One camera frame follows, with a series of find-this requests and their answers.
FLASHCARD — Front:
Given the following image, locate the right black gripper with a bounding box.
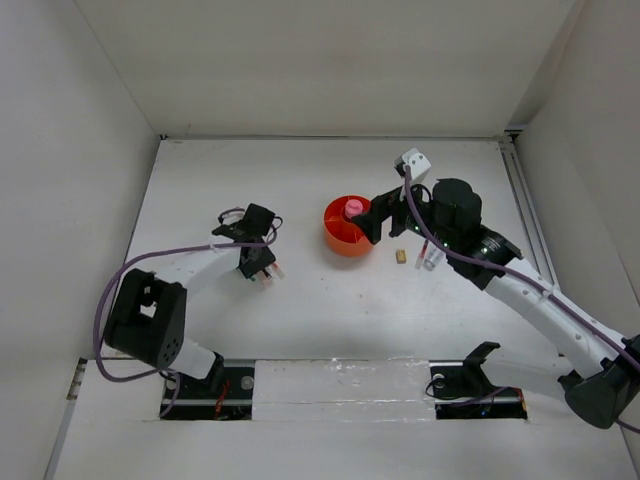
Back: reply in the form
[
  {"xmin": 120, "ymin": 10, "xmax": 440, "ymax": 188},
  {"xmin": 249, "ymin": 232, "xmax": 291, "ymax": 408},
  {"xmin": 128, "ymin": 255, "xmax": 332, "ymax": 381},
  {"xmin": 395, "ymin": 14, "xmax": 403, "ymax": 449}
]
[{"xmin": 350, "ymin": 173, "xmax": 456, "ymax": 251}]

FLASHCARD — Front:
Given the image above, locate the pink capped glue bottle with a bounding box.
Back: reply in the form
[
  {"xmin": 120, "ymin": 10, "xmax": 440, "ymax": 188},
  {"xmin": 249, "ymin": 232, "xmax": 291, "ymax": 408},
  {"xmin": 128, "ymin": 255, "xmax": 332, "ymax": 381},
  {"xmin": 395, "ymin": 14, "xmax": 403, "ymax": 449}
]
[{"xmin": 343, "ymin": 198, "xmax": 364, "ymax": 220}]

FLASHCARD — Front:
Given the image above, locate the pink white eraser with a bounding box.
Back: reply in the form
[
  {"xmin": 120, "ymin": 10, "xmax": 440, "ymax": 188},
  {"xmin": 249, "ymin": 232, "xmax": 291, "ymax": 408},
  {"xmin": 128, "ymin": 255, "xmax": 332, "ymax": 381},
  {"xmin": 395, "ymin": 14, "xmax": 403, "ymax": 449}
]
[{"xmin": 256, "ymin": 268, "xmax": 274, "ymax": 288}]

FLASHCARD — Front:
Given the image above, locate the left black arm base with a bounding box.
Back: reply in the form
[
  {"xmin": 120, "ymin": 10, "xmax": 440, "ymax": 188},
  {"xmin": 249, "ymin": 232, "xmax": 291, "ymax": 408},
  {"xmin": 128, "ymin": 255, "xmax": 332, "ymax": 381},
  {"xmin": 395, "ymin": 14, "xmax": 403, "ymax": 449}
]
[{"xmin": 159, "ymin": 359, "xmax": 256, "ymax": 422}]

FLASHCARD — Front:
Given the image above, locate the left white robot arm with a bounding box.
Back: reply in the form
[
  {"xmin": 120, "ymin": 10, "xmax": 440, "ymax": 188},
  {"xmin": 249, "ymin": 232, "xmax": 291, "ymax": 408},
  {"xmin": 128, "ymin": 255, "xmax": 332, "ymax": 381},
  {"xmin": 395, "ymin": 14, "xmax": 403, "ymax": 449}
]
[{"xmin": 94, "ymin": 203, "xmax": 282, "ymax": 397}]

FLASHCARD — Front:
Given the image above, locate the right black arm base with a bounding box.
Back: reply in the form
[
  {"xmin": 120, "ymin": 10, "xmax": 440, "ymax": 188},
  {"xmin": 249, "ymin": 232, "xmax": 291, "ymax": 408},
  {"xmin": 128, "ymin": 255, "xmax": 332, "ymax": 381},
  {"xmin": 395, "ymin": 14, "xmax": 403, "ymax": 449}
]
[{"xmin": 424, "ymin": 342, "xmax": 528, "ymax": 420}]

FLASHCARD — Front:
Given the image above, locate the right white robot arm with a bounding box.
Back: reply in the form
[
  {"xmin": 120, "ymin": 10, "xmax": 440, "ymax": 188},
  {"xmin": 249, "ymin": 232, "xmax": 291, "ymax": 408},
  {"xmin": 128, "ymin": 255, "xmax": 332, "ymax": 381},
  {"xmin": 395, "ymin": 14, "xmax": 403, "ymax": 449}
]
[{"xmin": 348, "ymin": 178, "xmax": 639, "ymax": 429}]

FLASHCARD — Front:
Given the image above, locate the orange round divided container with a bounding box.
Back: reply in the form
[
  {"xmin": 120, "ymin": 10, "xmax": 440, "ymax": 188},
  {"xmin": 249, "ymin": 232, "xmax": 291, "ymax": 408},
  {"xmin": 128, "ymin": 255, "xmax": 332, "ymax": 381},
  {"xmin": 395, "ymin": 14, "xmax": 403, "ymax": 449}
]
[{"xmin": 323, "ymin": 195, "xmax": 373, "ymax": 258}]

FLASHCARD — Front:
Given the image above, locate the orange capped red pen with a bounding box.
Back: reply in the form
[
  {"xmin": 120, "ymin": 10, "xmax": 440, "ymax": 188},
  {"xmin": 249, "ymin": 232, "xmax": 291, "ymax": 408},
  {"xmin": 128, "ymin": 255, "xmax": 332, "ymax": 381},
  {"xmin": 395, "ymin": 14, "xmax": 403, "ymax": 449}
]
[{"xmin": 270, "ymin": 263, "xmax": 285, "ymax": 279}]

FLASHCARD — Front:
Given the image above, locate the small tan eraser block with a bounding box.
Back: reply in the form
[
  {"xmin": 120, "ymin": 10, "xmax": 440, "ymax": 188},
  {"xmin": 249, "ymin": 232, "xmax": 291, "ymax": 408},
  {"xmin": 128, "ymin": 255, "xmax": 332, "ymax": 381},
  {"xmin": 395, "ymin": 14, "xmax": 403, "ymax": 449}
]
[{"xmin": 395, "ymin": 250, "xmax": 407, "ymax": 264}]

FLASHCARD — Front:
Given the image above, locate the red pen by bottle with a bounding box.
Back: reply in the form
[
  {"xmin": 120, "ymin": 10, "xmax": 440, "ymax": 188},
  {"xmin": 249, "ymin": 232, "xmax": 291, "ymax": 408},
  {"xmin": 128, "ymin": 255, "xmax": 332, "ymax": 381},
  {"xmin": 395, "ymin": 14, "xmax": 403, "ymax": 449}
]
[{"xmin": 415, "ymin": 240, "xmax": 429, "ymax": 270}]

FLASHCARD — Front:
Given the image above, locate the clear blue spray bottle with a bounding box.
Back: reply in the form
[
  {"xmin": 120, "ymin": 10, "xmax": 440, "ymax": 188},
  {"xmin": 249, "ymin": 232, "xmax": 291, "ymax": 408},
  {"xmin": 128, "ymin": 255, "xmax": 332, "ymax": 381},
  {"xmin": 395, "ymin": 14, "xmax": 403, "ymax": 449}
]
[{"xmin": 423, "ymin": 246, "xmax": 445, "ymax": 271}]

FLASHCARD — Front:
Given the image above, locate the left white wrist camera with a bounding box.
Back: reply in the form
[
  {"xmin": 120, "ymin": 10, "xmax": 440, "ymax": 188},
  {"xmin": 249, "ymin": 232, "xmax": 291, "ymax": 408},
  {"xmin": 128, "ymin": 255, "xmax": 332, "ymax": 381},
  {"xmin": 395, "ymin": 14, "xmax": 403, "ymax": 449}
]
[{"xmin": 217, "ymin": 207, "xmax": 246, "ymax": 225}]

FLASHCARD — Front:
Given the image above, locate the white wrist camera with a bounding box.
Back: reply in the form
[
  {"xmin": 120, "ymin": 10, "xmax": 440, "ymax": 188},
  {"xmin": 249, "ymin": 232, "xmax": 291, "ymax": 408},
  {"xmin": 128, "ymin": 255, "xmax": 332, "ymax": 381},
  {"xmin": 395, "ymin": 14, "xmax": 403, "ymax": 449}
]
[
  {"xmin": 217, "ymin": 207, "xmax": 246, "ymax": 225},
  {"xmin": 394, "ymin": 148, "xmax": 432, "ymax": 183}
]

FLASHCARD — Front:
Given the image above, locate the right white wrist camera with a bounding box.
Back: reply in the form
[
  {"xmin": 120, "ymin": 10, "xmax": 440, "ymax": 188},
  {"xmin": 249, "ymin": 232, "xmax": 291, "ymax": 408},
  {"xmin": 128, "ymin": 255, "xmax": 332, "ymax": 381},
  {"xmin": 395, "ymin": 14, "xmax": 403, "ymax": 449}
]
[{"xmin": 394, "ymin": 148, "xmax": 432, "ymax": 183}]

